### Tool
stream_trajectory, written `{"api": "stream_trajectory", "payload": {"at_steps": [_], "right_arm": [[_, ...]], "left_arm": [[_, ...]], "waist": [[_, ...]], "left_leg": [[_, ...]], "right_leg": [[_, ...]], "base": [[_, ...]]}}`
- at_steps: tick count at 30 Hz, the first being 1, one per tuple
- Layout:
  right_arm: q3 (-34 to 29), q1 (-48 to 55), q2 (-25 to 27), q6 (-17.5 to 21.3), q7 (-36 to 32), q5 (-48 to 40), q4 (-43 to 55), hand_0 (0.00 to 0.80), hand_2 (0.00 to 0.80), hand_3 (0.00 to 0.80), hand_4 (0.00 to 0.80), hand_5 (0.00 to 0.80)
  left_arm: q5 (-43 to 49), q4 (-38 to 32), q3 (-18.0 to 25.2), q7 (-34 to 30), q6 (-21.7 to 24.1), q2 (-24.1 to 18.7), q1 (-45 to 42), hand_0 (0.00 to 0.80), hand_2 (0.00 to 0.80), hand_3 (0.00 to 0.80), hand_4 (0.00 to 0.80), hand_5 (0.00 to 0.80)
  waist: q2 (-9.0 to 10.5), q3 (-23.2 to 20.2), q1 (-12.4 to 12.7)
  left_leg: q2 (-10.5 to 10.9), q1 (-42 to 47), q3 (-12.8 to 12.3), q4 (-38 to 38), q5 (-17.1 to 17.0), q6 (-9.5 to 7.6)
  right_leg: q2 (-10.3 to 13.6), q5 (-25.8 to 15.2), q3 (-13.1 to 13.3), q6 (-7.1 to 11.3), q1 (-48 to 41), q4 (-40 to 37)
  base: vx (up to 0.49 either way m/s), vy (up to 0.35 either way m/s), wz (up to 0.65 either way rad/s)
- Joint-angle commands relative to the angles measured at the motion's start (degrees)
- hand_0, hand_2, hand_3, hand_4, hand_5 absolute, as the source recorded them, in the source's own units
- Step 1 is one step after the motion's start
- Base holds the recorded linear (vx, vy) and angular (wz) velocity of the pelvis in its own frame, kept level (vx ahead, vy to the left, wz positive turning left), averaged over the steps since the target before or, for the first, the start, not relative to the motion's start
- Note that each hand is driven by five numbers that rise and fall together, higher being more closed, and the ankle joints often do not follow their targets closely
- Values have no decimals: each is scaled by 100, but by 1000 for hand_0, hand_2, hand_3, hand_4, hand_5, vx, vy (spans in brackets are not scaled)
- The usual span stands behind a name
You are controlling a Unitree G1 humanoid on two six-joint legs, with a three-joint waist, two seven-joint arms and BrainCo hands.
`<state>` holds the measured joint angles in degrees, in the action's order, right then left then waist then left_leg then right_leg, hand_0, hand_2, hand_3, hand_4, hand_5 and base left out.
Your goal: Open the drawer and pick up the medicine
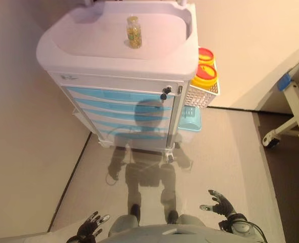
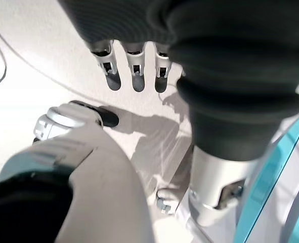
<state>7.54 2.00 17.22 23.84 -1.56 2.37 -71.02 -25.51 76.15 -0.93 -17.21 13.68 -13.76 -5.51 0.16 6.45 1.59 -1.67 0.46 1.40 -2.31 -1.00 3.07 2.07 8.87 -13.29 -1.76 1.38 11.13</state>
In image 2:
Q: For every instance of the robot left hand black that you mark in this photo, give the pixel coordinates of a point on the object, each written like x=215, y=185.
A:
x=227, y=50

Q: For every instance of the drawer with blue front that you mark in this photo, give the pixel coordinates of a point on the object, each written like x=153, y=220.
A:
x=265, y=182

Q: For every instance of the robot left leg grey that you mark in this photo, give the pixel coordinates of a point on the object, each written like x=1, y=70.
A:
x=101, y=189

